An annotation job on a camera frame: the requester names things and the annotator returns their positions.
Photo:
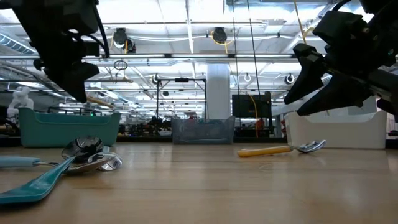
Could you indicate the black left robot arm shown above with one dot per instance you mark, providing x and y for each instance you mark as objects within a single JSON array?
[{"x": 46, "y": 15}]

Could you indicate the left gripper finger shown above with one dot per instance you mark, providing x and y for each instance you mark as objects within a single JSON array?
[{"x": 77, "y": 77}]

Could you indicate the grey translucent plastic bin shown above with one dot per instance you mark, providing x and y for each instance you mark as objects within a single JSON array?
[{"x": 202, "y": 130}]

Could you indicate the white robot figure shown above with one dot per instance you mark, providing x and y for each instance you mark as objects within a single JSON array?
[{"x": 20, "y": 98}]

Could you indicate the white plastic bin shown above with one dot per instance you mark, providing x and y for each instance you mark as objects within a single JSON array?
[{"x": 335, "y": 133}]

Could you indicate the white square pillar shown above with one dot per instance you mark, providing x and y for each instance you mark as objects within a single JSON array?
[{"x": 217, "y": 93}]

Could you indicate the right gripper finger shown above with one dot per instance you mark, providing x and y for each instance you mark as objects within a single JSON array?
[
  {"x": 311, "y": 68},
  {"x": 339, "y": 93}
]

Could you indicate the black monitor screen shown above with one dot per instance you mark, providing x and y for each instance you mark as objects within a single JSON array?
[{"x": 248, "y": 105}]

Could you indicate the teal plastic bin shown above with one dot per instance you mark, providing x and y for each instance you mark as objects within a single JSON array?
[{"x": 62, "y": 133}]

